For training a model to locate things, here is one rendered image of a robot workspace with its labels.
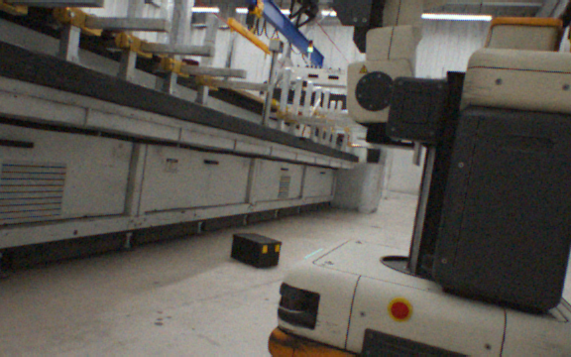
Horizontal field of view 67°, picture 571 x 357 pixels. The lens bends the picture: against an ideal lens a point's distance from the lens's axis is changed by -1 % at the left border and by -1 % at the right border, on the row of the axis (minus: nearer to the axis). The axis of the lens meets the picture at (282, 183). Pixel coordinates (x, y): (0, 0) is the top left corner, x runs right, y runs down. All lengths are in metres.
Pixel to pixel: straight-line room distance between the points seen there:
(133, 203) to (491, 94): 1.55
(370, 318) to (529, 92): 0.57
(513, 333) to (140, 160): 1.59
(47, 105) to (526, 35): 1.26
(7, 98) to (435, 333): 1.17
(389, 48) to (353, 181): 4.60
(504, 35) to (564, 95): 0.26
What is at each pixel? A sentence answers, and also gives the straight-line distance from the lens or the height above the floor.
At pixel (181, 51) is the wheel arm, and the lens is 1.55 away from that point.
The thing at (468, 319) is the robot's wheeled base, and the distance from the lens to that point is 0.99.
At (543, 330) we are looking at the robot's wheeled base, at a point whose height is 0.27.
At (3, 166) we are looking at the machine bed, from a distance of 1.64.
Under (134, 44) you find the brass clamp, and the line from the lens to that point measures 1.63.
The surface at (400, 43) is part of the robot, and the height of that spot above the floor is 0.85.
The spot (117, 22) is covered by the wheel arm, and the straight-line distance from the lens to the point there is 1.39.
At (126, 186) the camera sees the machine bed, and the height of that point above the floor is 0.29.
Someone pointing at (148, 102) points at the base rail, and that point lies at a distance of 1.67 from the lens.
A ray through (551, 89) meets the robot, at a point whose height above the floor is 0.73.
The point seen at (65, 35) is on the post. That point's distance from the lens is 1.45.
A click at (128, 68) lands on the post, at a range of 1.61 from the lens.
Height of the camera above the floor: 0.51
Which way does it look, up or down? 3 degrees down
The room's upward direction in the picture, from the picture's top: 9 degrees clockwise
